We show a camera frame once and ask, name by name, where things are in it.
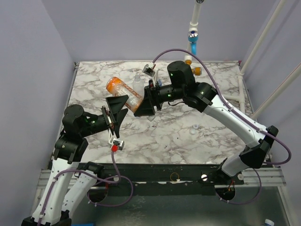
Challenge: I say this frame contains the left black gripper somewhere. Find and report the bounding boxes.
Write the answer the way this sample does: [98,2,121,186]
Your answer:
[81,95,129,137]

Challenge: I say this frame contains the orange label drink bottle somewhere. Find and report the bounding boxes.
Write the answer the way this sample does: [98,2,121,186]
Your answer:
[106,77,143,113]

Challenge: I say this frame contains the clear unlabelled plastic bottle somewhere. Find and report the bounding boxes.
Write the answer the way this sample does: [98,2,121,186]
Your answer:
[132,74,144,96]

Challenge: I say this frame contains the white Pocari bottle cap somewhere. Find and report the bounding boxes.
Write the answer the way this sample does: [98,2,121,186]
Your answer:
[190,129,196,135]

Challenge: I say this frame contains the purple label water bottle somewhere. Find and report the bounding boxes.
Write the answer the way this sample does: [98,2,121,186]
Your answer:
[147,115,156,122]

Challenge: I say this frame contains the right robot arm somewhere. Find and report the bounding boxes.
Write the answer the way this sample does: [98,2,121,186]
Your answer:
[134,61,278,185]

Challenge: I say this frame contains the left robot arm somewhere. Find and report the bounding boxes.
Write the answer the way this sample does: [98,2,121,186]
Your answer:
[22,95,129,226]

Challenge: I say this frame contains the orange tap valve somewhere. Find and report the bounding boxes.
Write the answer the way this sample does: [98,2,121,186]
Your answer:
[184,59,202,76]

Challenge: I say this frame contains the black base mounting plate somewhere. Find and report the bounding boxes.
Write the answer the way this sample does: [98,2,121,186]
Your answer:
[89,163,244,202]

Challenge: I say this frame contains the blue tap valve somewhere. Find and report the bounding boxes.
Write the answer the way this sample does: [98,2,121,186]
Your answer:
[188,30,198,55]

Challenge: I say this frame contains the blue object at bottom edge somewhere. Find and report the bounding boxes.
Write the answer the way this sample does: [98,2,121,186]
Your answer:
[71,223,95,226]

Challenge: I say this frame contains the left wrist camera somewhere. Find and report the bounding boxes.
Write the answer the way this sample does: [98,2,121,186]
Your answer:
[108,131,125,152]

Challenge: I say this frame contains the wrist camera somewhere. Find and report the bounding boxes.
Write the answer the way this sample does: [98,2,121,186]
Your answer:
[108,131,125,152]
[143,62,159,87]

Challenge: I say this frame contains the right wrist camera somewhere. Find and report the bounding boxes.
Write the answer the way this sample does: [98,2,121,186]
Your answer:
[143,62,159,87]

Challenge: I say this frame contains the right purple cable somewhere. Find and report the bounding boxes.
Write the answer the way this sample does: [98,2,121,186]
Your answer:
[152,48,292,205]

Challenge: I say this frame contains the white PVC pipe frame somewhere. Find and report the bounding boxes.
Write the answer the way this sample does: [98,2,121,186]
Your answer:
[184,0,301,121]

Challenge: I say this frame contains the aluminium rail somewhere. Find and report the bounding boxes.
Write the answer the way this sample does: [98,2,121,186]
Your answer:
[36,168,286,189]

